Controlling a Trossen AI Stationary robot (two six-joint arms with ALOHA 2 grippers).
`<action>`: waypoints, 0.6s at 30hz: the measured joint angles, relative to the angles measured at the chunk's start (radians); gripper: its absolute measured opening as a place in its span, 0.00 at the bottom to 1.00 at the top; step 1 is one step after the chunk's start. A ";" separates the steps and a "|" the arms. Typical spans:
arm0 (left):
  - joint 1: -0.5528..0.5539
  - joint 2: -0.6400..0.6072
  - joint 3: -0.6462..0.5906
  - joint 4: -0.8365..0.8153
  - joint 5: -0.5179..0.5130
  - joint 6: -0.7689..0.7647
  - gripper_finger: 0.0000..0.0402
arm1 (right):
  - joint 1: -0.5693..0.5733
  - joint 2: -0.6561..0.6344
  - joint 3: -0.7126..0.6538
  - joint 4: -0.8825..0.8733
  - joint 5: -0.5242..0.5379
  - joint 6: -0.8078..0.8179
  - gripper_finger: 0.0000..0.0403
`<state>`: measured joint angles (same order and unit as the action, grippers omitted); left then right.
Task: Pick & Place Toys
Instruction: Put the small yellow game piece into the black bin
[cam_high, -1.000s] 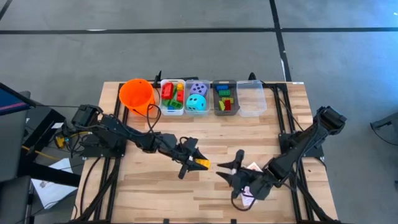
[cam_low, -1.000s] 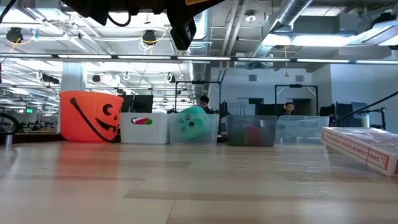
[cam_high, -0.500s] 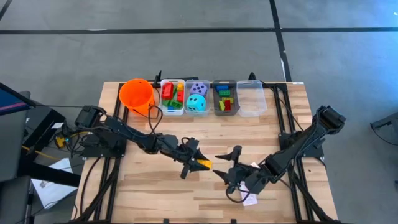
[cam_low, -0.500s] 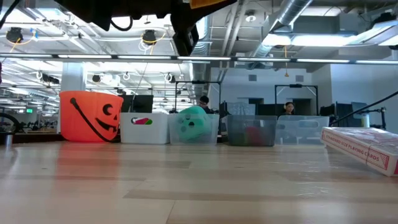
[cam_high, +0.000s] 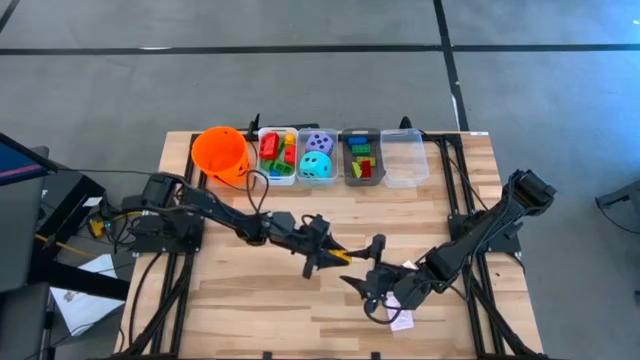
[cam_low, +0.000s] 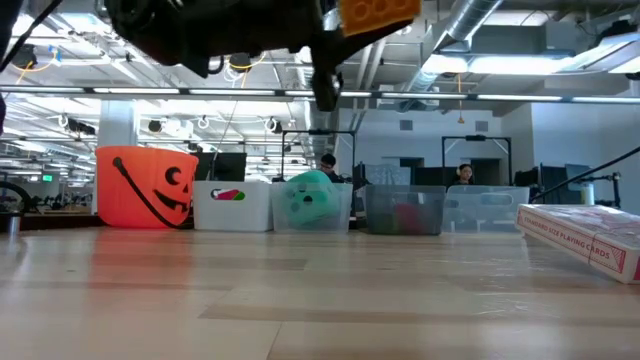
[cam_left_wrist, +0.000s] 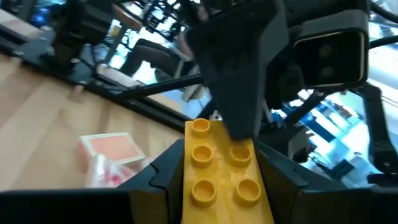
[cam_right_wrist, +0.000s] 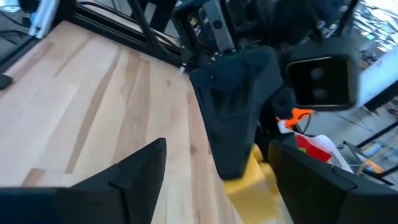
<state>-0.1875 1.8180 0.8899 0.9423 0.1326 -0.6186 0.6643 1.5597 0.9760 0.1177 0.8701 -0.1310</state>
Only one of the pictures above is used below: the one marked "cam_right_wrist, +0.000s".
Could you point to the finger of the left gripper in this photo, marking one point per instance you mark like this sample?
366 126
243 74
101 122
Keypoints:
281 102
233 109

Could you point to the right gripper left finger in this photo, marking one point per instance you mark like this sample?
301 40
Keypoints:
109 199

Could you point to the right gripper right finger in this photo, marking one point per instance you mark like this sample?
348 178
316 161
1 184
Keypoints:
326 199

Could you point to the large red toy brick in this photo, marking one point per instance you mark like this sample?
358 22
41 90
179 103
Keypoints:
311 149

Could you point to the long yellow toy brick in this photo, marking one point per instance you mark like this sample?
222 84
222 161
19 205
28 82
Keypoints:
248 199

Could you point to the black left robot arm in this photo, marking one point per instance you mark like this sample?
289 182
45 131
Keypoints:
298 21

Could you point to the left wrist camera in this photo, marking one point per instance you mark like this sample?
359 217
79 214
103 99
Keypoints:
321 82

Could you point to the black aluminium table frame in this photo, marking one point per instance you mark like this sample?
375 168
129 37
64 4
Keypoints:
124 32

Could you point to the black edge bracket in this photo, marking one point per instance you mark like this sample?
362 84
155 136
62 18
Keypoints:
4 81

